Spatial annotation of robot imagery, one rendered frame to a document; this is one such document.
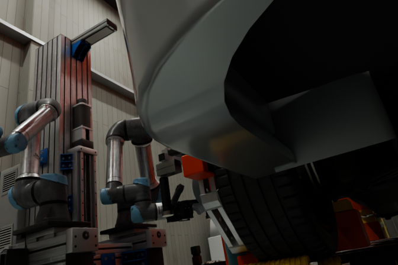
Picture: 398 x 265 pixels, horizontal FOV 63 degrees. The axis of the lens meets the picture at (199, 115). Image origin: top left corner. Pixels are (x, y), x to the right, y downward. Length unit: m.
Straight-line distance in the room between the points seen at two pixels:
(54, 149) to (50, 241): 0.60
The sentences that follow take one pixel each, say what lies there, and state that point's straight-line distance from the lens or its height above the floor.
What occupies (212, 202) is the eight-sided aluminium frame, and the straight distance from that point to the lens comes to 1.08.
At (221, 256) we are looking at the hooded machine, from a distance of 8.01.
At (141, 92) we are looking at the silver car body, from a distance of 0.43.
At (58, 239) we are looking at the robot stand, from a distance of 1.48.
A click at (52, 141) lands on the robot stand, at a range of 1.98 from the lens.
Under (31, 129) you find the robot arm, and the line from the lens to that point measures 1.58.
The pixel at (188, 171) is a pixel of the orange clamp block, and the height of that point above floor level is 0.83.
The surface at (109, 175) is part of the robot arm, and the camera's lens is 1.58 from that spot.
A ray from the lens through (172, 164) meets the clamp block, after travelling 1.28.
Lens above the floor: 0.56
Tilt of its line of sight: 25 degrees up
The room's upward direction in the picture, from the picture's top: 10 degrees counter-clockwise
